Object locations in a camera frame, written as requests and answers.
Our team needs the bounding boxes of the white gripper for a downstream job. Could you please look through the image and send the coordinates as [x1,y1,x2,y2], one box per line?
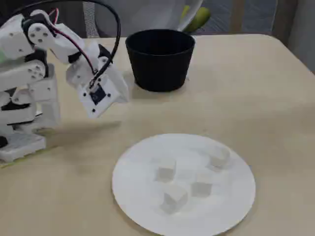
[65,41,130,104]

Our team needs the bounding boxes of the white cube block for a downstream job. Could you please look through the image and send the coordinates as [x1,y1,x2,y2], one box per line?
[190,173,214,199]
[159,184,189,214]
[155,159,177,184]
[208,146,231,173]

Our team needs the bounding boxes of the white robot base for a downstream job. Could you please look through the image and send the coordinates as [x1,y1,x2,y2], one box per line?
[0,134,47,163]

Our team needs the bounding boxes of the black pot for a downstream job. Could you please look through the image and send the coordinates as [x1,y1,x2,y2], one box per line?
[125,29,196,93]

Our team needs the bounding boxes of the white paper plate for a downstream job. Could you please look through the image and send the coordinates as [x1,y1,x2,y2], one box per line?
[112,133,256,236]

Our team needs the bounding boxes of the white and green chair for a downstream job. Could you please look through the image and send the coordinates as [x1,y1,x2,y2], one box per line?
[83,0,212,39]

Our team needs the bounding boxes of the yellow green tape strip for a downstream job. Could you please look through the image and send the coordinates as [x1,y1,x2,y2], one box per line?
[0,147,57,169]

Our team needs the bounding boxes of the wrist camera on white mount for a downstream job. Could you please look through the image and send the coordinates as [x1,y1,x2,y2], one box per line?
[78,75,120,119]

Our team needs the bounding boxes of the red servo wires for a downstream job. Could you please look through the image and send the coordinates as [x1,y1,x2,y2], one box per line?
[48,8,97,74]

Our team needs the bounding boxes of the black camera cable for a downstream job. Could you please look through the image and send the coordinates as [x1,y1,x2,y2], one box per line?
[9,0,122,87]

